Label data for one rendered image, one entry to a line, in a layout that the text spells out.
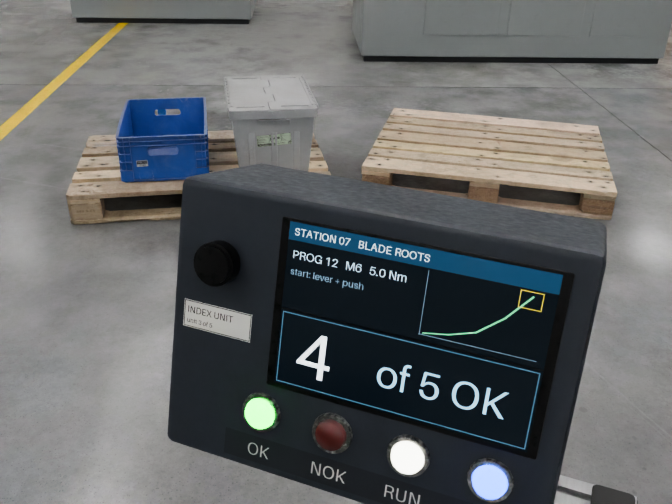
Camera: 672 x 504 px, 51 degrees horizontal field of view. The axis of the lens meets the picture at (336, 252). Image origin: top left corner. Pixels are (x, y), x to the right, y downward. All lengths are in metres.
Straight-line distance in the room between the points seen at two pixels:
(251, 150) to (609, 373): 1.83
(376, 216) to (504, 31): 5.90
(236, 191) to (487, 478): 0.23
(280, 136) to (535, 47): 3.51
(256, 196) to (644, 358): 2.26
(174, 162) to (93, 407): 1.41
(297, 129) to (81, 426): 1.71
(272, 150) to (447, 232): 2.95
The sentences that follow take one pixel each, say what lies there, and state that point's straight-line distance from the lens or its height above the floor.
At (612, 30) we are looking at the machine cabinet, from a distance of 6.59.
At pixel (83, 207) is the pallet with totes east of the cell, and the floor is 0.08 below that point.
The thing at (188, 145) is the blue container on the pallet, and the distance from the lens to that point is 3.30.
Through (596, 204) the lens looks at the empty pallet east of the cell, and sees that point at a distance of 3.51.
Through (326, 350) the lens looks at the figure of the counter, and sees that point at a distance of 0.44.
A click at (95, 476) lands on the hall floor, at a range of 2.06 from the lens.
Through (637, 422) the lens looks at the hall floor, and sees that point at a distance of 2.33.
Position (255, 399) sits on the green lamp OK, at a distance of 0.47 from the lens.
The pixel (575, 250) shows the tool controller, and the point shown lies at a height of 1.25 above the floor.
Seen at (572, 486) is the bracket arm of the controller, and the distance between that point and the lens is 0.54.
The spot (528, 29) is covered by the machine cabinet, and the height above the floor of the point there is 0.28.
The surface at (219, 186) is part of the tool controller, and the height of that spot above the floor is 1.25.
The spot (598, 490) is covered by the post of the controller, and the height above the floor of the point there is 1.06.
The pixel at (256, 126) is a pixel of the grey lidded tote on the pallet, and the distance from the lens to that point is 3.28.
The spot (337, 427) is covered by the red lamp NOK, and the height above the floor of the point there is 1.13.
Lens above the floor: 1.43
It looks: 29 degrees down
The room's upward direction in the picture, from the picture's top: 1 degrees clockwise
